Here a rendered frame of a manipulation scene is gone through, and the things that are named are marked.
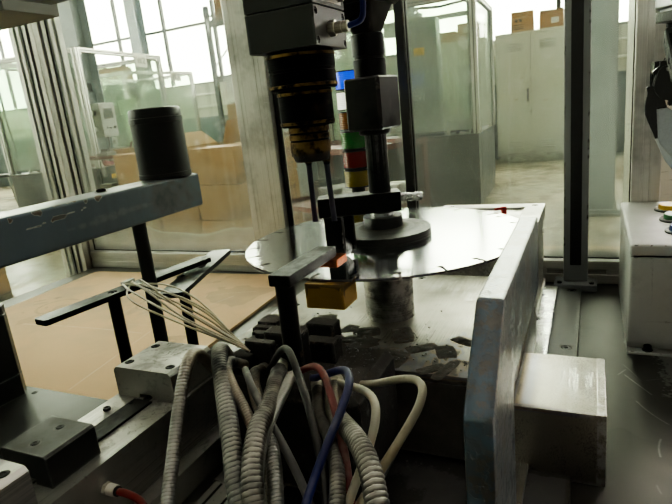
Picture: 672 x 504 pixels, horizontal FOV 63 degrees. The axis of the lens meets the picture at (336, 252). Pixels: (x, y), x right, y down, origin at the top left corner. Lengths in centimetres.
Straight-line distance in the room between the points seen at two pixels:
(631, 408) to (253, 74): 92
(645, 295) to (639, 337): 6
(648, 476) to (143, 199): 56
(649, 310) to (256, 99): 84
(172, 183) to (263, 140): 60
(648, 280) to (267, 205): 78
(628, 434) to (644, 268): 23
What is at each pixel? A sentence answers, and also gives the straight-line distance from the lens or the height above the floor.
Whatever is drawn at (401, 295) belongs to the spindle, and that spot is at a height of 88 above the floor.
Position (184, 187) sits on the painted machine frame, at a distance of 66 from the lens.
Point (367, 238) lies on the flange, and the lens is 61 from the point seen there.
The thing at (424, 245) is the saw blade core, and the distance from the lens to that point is 60.
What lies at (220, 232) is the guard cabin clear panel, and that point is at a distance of 136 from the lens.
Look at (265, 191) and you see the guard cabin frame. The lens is 124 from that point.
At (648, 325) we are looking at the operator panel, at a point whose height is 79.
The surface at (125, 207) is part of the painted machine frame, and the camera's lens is 59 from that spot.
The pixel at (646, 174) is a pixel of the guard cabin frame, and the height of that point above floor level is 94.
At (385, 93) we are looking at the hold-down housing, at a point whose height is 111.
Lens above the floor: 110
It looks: 15 degrees down
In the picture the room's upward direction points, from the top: 6 degrees counter-clockwise
